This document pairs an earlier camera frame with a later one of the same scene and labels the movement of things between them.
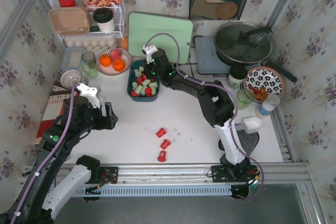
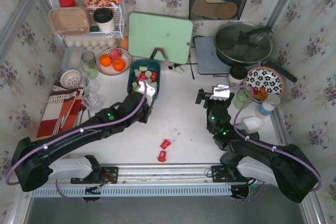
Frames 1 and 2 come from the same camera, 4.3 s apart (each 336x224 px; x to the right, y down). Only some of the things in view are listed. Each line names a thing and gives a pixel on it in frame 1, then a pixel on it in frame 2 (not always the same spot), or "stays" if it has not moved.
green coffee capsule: (153, 85) stays
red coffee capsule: (165, 144) stays
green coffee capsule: (137, 73) stays
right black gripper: (150, 67) to (205, 97)
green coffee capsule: (134, 85) stays
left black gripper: (105, 118) to (146, 106)
